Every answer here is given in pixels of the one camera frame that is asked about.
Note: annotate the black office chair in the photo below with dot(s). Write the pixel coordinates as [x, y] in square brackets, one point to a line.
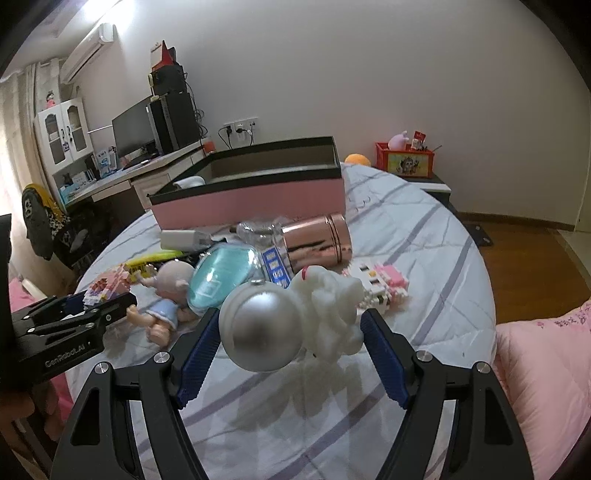
[83, 240]

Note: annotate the white air conditioner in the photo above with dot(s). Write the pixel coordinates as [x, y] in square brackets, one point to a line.
[87, 50]

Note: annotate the black computer tower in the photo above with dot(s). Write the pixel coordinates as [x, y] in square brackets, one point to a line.
[175, 122]

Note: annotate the blue box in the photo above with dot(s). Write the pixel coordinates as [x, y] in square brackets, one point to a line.
[105, 162]

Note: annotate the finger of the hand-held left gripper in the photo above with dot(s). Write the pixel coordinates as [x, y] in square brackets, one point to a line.
[111, 314]
[69, 303]

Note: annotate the red plastic crate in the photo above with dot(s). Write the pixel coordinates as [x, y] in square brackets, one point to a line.
[406, 164]

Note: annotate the teal oval case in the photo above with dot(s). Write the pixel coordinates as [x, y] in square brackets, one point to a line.
[217, 277]

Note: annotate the pink plush toy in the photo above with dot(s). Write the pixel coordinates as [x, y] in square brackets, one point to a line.
[398, 141]

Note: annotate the pink quilt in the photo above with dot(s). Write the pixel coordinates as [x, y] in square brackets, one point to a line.
[549, 369]

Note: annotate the black speaker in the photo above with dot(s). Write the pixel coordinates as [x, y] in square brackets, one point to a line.
[168, 81]

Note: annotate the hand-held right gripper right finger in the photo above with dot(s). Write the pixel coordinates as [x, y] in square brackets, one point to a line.
[383, 360]

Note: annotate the round table striped cloth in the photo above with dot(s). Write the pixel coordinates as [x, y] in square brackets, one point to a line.
[438, 277]

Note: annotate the orange plush toy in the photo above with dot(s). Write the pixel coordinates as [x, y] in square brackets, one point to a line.
[358, 159]

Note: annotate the black and white low cabinet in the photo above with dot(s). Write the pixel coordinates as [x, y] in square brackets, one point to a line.
[434, 187]

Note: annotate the dark patterned clothing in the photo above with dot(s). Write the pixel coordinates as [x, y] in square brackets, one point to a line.
[39, 221]

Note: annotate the small pink doll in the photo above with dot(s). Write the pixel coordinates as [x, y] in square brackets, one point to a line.
[50, 98]

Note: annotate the white pink block cat toy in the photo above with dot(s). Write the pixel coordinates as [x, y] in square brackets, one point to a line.
[378, 281]

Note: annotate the pink and black storage box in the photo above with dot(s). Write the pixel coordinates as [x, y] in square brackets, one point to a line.
[249, 203]

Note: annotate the black floor scale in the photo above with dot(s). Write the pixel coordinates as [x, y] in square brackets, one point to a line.
[478, 234]

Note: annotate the rose gold metal tin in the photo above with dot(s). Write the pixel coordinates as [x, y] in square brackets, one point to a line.
[314, 242]

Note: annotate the black computer monitor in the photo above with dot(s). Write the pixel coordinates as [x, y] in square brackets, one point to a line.
[134, 129]

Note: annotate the white astronaut figure silver helmet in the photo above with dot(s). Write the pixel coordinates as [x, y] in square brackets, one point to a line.
[258, 323]

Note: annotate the beige curtain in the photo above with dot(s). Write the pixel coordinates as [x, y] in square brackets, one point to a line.
[18, 138]

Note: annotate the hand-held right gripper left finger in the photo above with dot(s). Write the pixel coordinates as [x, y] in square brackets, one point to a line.
[198, 355]

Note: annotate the blue plastic stick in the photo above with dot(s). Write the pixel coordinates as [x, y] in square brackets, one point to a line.
[274, 265]

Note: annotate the white wall socket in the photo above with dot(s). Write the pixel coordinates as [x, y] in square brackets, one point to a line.
[241, 125]

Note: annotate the pink building block toy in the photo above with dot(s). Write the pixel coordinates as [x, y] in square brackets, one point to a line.
[111, 281]

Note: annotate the white desk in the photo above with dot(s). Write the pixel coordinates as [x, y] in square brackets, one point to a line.
[138, 177]

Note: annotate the white charger plug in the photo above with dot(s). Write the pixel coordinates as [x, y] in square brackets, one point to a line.
[180, 240]

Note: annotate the baby doll figure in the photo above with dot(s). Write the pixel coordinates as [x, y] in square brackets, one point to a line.
[171, 281]

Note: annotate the white glass-door cabinet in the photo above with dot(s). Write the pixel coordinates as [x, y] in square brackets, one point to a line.
[55, 134]

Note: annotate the red and white desk calendar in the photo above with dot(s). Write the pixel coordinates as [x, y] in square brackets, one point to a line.
[159, 55]

